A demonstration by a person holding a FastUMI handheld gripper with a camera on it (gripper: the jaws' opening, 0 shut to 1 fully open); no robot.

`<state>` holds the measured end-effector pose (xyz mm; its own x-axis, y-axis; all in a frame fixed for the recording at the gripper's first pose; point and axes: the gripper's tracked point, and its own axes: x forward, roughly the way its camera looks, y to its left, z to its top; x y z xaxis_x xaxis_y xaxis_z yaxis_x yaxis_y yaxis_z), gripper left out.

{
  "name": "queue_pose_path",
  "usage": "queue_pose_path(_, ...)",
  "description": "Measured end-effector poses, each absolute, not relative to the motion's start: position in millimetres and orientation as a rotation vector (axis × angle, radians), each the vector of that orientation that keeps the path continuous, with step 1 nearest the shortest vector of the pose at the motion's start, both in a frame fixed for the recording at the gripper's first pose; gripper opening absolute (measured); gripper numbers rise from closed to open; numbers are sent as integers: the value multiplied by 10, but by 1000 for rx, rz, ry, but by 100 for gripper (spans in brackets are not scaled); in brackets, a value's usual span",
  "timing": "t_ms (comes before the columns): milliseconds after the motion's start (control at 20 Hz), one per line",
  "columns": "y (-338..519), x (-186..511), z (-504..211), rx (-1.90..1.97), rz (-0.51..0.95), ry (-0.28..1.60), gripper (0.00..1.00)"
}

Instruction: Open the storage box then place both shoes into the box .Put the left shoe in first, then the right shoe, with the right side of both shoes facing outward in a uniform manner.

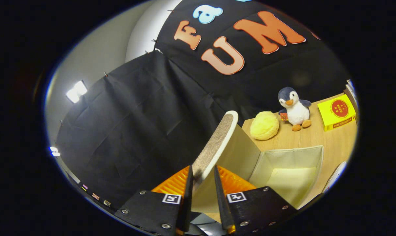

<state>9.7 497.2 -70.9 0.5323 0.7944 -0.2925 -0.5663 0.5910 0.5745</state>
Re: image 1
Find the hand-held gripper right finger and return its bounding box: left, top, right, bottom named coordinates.
left=214, top=165, right=298, bottom=235

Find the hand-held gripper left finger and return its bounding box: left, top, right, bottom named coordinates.
left=114, top=165, right=194, bottom=236

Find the beige fabric storage box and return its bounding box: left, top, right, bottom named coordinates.
left=190, top=110, right=324, bottom=223

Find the white canvas shoe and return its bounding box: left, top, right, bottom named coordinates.
left=322, top=161, right=347, bottom=194

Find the yellow round plush bun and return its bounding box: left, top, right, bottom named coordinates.
left=250, top=111, right=280, bottom=141

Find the black backdrop cloth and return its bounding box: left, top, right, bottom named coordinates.
left=55, top=0, right=352, bottom=210

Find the penguin plush toy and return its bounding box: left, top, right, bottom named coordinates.
left=277, top=87, right=312, bottom=132

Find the yellow book with red circle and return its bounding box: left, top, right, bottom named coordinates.
left=317, top=94, right=357, bottom=132

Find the white ceiling light panel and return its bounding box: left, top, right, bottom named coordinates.
left=66, top=80, right=88, bottom=104

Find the brown cover book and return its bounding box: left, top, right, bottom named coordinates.
left=345, top=86, right=359, bottom=125

